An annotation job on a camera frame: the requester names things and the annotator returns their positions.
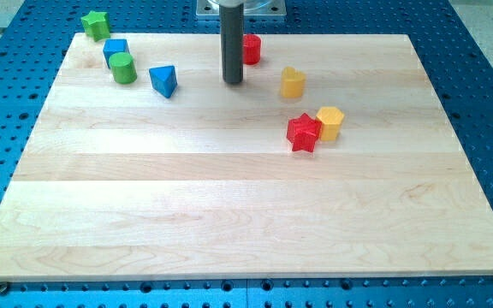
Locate yellow hexagon block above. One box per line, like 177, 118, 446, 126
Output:
316, 106, 345, 141

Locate red star block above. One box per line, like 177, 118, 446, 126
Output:
286, 113, 322, 152

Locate light wooden board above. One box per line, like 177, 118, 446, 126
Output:
0, 33, 493, 281

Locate blue triangle block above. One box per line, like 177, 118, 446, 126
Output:
148, 65, 177, 98

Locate red cylinder block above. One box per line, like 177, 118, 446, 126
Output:
243, 34, 262, 65

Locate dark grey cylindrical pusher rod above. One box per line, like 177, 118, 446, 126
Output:
218, 0, 244, 85

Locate green cylinder block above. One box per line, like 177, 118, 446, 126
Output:
109, 52, 137, 84

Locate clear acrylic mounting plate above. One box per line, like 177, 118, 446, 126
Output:
193, 0, 287, 19

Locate blue cube block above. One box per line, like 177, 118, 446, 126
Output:
103, 38, 129, 68

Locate green star block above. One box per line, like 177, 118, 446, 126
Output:
80, 11, 110, 42

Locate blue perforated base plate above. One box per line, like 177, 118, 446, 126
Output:
0, 1, 493, 307

